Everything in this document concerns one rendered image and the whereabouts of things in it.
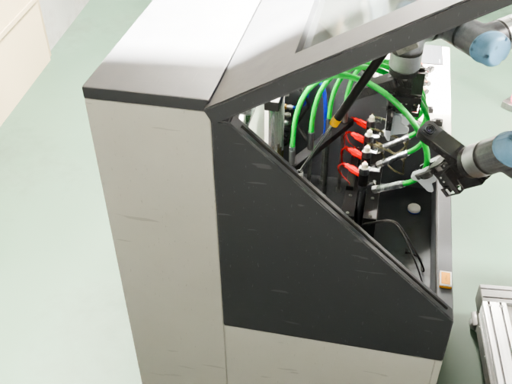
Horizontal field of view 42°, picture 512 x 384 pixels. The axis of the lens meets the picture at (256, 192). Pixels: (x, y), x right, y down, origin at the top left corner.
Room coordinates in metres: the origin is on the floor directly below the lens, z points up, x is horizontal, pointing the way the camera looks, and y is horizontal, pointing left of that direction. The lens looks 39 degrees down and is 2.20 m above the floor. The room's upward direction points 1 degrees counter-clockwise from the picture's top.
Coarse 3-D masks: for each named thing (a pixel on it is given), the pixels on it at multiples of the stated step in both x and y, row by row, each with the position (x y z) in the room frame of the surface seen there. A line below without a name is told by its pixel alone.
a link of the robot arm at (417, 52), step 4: (424, 40) 1.39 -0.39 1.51; (428, 40) 1.40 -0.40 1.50; (420, 44) 1.38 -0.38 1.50; (420, 48) 1.38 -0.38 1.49; (396, 52) 1.39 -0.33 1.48; (408, 52) 1.38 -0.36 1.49; (412, 52) 1.38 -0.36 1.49; (416, 52) 1.38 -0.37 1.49; (420, 52) 1.39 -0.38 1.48; (400, 56) 1.38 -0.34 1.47; (404, 56) 1.38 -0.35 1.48; (408, 56) 1.38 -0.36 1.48; (412, 56) 1.38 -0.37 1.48; (416, 56) 1.38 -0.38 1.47
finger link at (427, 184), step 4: (424, 168) 1.23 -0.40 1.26; (412, 172) 1.26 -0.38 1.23; (416, 172) 1.24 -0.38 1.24; (420, 172) 1.22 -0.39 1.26; (412, 176) 1.25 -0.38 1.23; (416, 180) 1.23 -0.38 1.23; (420, 180) 1.23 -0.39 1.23; (424, 180) 1.22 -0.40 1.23; (428, 180) 1.21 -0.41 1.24; (432, 180) 1.21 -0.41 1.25; (436, 180) 1.20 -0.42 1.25; (424, 184) 1.22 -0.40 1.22; (428, 184) 1.22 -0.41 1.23; (428, 188) 1.22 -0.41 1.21; (432, 188) 1.21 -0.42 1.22
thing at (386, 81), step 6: (372, 78) 1.44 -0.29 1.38; (378, 78) 1.43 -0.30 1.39; (384, 78) 1.42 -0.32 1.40; (390, 78) 1.40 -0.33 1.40; (396, 78) 1.42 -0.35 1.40; (354, 84) 1.46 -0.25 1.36; (378, 84) 1.40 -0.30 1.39; (384, 84) 1.40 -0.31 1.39; (390, 84) 1.39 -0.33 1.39; (396, 84) 1.40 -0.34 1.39; (366, 90) 1.41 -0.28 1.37; (372, 90) 1.40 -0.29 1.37; (360, 96) 1.41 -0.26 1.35; (366, 96) 1.41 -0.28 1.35
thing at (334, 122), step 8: (384, 56) 1.10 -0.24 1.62; (376, 64) 1.10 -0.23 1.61; (368, 72) 1.11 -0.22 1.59; (360, 80) 1.11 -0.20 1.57; (368, 80) 1.11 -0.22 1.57; (360, 88) 1.11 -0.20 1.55; (352, 96) 1.11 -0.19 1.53; (344, 104) 1.12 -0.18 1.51; (352, 104) 1.12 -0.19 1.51; (336, 112) 1.13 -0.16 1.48; (344, 112) 1.12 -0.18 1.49; (336, 120) 1.12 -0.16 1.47; (328, 128) 1.13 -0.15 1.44; (320, 144) 1.14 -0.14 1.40; (312, 152) 1.14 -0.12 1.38; (304, 168) 1.15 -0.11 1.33
